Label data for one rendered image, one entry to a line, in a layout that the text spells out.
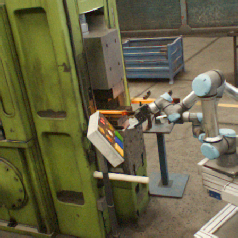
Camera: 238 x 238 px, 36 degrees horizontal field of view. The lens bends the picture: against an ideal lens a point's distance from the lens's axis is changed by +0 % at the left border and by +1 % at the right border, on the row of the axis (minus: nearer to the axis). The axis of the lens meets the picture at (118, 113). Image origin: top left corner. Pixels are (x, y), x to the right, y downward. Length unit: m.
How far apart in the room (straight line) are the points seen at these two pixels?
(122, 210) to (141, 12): 8.80
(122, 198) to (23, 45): 1.52
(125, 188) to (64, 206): 0.54
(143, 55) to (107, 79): 4.13
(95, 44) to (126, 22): 9.14
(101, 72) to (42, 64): 0.44
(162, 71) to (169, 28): 4.49
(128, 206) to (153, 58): 3.99
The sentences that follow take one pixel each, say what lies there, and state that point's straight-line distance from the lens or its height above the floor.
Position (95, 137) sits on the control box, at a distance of 2.31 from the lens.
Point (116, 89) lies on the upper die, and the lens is 2.91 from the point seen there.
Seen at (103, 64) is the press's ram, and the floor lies 1.46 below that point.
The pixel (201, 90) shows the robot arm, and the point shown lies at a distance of 2.19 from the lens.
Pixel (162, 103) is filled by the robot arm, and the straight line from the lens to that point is 2.49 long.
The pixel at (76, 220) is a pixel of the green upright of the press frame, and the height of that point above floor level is 0.18.
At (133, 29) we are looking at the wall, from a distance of 11.78.
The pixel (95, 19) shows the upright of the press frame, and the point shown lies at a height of 1.73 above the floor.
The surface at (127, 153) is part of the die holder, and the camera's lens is 3.01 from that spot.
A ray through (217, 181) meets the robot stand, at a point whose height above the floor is 0.68.
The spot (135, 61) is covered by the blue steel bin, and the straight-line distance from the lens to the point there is 6.97.
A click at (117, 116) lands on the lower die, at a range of 3.01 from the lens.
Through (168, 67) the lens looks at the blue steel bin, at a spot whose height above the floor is 0.30.
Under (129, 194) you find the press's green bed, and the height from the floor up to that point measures 0.31.
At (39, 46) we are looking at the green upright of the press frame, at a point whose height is 1.66.
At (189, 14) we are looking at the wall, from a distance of 10.89.
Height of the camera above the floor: 2.11
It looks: 22 degrees down
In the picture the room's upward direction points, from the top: 9 degrees counter-clockwise
